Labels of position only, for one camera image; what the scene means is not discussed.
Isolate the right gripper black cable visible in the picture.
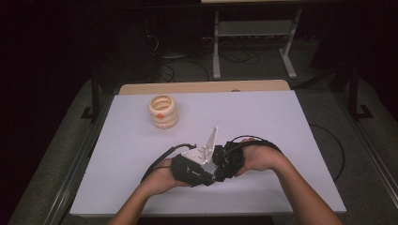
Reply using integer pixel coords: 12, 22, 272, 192
219, 134, 283, 158

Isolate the white metal desk frame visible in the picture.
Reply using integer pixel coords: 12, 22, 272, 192
211, 7, 304, 81

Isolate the black floor cable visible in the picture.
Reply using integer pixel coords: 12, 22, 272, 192
158, 57, 211, 83

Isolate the black metal stand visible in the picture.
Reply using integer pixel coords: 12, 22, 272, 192
80, 69, 102, 122
347, 65, 375, 122

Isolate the grey metal floor rail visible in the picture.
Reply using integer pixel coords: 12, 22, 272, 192
42, 93, 115, 225
330, 93, 398, 201

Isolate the person's right hand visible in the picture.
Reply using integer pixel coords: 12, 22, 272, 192
235, 138, 284, 178

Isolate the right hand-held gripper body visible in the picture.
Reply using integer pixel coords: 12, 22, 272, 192
203, 125, 246, 183

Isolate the cream ribbed brush holder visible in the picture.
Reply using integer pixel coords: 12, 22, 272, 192
147, 94, 179, 130

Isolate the person's left hand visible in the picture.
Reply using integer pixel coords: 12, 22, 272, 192
140, 157, 191, 197

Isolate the black cable tangle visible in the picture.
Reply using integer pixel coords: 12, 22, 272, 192
219, 46, 263, 67

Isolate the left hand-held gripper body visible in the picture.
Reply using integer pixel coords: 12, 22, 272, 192
170, 146, 218, 188

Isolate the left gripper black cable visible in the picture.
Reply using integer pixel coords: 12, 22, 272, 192
140, 142, 198, 184

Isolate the thin black cable loop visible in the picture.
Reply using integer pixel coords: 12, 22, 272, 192
309, 124, 346, 183

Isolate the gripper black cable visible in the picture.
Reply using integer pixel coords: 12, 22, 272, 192
140, 142, 198, 184
219, 134, 283, 158

